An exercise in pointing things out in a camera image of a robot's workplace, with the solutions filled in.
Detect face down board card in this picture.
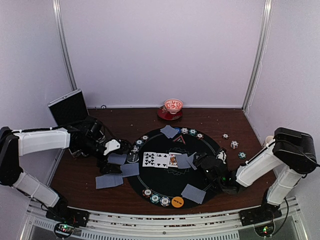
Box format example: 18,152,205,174
186,152,197,170
175,153,190,169

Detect blue cream poker chip stack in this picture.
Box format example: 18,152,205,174
230,140,239,150

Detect grey playing card deck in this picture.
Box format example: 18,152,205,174
107,153,127,165

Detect green chips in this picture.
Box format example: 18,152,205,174
149,194,160,204
189,129,197,136
135,139,144,146

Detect jack of hearts card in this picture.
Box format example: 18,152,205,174
168,152,181,168

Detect red black triangle marker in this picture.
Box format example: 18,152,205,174
173,134,186,145

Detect dropped face down card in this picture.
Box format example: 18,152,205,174
95,174,124,189

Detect grey dealer button disc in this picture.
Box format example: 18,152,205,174
126,152,139,164

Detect orange big blind button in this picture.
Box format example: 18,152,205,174
171,196,184,208

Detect four of clubs card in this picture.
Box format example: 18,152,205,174
154,152,170,169

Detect single grey playing card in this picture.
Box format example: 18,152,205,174
160,125,178,139

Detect blue patterned card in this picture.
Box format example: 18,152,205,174
142,151,157,167

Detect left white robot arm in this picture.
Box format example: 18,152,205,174
0,116,133,222

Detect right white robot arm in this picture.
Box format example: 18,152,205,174
192,127,319,221

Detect aluminium poker case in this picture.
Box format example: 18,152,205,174
48,89,92,156

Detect black round poker mat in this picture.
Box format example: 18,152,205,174
127,129,220,203

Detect red white patterned bowl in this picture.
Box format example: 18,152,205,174
164,98,184,114

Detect dark red saucer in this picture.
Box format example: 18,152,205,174
157,105,183,121

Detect front aluminium rail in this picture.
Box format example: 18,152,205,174
18,208,310,240

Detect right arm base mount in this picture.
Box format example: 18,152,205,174
239,207,282,238

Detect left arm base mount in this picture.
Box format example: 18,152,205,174
45,207,90,240

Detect right aluminium frame post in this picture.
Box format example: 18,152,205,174
241,0,273,114

